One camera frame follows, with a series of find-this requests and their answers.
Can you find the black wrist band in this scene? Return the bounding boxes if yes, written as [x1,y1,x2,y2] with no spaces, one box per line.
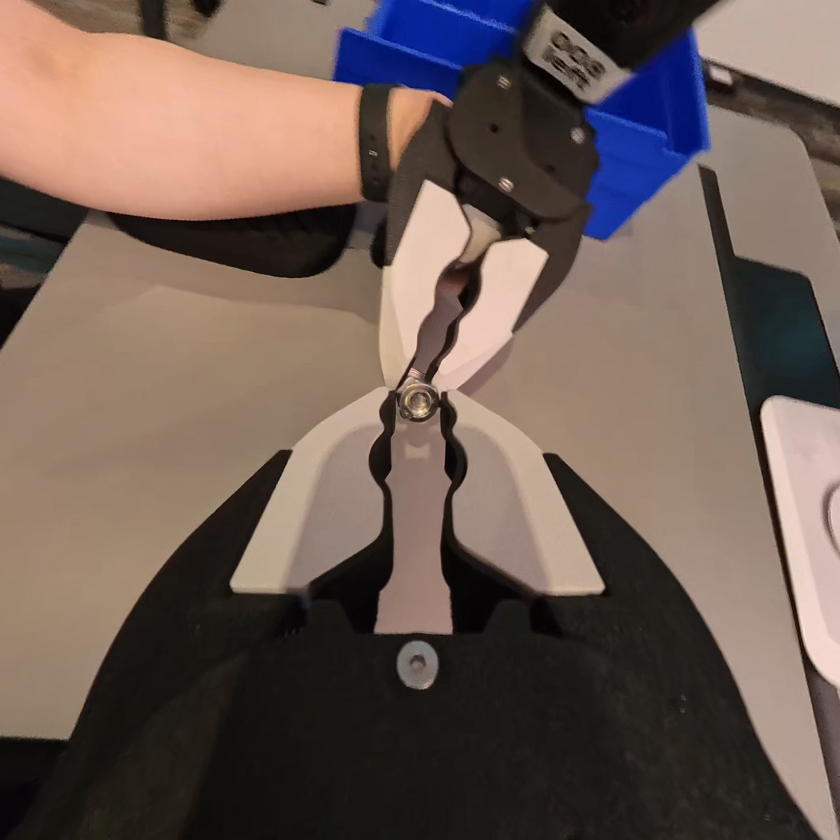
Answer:
[357,84,408,203]

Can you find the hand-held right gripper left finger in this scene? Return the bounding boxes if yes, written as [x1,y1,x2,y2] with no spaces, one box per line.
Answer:
[230,387,399,601]

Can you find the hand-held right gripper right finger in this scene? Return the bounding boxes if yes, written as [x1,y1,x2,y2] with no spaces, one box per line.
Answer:
[438,387,605,601]

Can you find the black chair base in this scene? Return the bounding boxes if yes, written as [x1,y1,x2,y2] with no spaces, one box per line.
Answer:
[141,0,221,40]

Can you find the blue plastic bin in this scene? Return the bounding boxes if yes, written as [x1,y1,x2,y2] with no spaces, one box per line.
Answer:
[331,0,713,240]

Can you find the person's left hand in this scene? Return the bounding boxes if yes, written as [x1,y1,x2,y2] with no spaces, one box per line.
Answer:
[387,88,455,168]

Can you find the person's left forearm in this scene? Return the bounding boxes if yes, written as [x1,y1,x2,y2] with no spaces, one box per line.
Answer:
[0,0,368,221]

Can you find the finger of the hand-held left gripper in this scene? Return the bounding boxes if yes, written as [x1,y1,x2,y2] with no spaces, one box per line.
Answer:
[379,180,476,392]
[430,236,549,395]

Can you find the steel hex nut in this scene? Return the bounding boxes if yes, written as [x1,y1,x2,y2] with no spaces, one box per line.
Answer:
[397,382,439,422]

